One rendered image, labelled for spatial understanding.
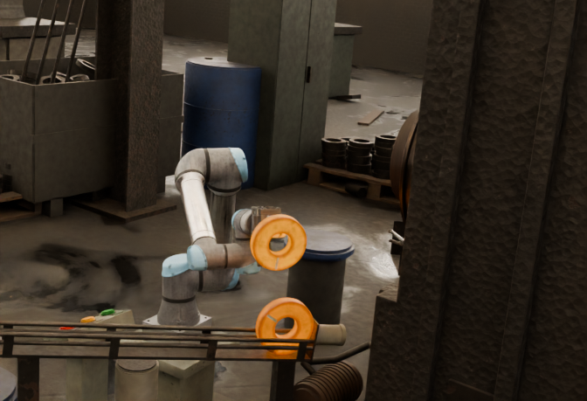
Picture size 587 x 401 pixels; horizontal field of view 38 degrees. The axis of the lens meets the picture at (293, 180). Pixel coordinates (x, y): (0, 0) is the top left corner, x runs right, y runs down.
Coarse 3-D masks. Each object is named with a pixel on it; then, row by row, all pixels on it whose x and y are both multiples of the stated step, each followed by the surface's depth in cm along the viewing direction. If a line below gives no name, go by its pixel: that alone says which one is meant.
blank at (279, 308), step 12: (276, 300) 223; (288, 300) 222; (264, 312) 221; (276, 312) 221; (288, 312) 222; (300, 312) 223; (264, 324) 220; (300, 324) 224; (312, 324) 225; (264, 336) 221; (276, 336) 223; (288, 336) 225; (300, 336) 225
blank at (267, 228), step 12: (276, 216) 226; (288, 216) 228; (264, 228) 224; (276, 228) 225; (288, 228) 227; (300, 228) 228; (252, 240) 225; (264, 240) 225; (288, 240) 231; (300, 240) 229; (252, 252) 226; (264, 252) 226; (276, 252) 230; (288, 252) 229; (300, 252) 230; (264, 264) 227; (276, 264) 229; (288, 264) 230
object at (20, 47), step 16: (0, 0) 736; (16, 0) 750; (0, 16) 736; (16, 16) 750; (0, 32) 676; (16, 32) 688; (32, 32) 702; (0, 48) 691; (16, 48) 695; (48, 48) 725; (64, 48) 740
